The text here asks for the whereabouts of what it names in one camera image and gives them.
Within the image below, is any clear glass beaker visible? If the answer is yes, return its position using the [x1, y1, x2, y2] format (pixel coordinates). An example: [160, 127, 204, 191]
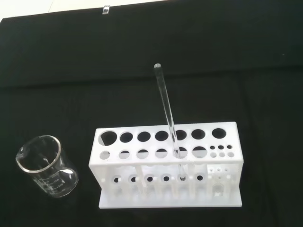
[15, 134, 80, 199]

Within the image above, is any black bench cloth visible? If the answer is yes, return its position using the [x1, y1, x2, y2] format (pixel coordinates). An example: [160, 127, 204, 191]
[0, 0, 303, 227]

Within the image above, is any white test tube rack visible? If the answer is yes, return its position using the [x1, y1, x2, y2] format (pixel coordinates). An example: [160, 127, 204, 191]
[89, 121, 244, 210]

